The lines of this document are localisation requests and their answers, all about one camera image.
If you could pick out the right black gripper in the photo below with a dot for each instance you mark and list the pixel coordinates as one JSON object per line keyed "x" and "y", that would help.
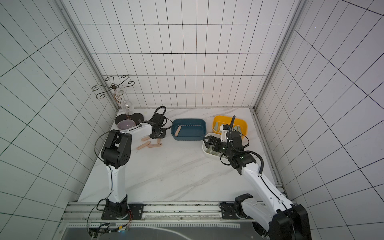
{"x": 216, "y": 144}

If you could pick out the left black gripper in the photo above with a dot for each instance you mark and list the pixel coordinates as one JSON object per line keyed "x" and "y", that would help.
{"x": 162, "y": 136}

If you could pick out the white storage box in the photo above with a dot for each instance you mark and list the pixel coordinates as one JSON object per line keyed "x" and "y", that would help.
{"x": 215, "y": 155}

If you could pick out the dark teal storage box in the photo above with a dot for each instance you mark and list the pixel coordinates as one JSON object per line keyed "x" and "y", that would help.
{"x": 193, "y": 129}

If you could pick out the yellow storage box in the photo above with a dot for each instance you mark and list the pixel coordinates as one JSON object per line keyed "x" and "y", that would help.
{"x": 224, "y": 120}

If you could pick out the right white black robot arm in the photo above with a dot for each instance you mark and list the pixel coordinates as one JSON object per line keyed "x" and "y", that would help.
{"x": 277, "y": 218}

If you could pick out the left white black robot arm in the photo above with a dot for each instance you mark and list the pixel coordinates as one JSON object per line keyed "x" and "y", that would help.
{"x": 115, "y": 154}

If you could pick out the metal scroll cup rack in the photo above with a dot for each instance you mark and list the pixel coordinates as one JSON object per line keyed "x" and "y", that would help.
{"x": 118, "y": 90}

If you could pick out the pink glass bowl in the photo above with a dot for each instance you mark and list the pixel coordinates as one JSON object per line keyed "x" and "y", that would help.
{"x": 126, "y": 124}

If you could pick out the clear glass on rack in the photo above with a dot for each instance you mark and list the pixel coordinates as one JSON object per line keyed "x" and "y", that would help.
{"x": 128, "y": 107}

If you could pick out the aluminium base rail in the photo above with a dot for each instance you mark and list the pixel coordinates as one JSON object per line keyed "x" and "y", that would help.
{"x": 157, "y": 211}

